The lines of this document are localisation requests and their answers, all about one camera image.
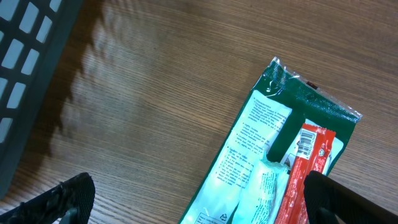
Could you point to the grey plastic shopping basket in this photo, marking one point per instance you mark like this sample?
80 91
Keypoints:
33 36

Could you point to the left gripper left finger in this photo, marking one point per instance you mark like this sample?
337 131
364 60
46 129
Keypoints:
70 201

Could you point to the green plastic packet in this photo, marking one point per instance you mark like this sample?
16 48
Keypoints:
268 126

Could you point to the pale teal sachet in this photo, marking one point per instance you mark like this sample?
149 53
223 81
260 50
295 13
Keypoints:
260 200

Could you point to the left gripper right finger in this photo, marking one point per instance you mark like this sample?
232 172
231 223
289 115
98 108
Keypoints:
330 202

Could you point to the red sachet stick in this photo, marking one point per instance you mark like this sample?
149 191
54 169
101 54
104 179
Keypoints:
313 150

